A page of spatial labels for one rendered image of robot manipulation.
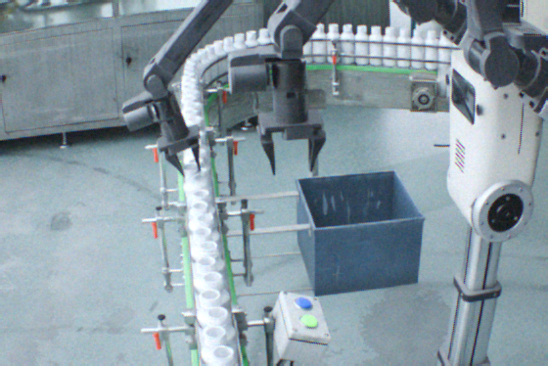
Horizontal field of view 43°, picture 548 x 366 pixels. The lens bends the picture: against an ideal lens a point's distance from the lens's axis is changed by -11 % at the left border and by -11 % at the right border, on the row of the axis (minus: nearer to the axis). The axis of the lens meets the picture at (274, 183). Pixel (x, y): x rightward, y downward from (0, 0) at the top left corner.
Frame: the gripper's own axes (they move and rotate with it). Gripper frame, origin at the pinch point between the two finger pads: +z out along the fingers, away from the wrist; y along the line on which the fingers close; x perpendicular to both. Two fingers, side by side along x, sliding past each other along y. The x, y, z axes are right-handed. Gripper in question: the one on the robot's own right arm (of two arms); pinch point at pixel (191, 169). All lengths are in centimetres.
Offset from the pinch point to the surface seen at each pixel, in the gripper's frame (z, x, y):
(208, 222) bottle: 4.3, 19.3, -1.8
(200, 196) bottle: 4.8, 5.0, -0.3
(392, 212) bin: 54, -40, -48
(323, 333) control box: 15, 54, -18
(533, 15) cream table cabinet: 106, -309, -234
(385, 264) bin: 51, -10, -39
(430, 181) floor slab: 152, -214, -99
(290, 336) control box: 12, 56, -12
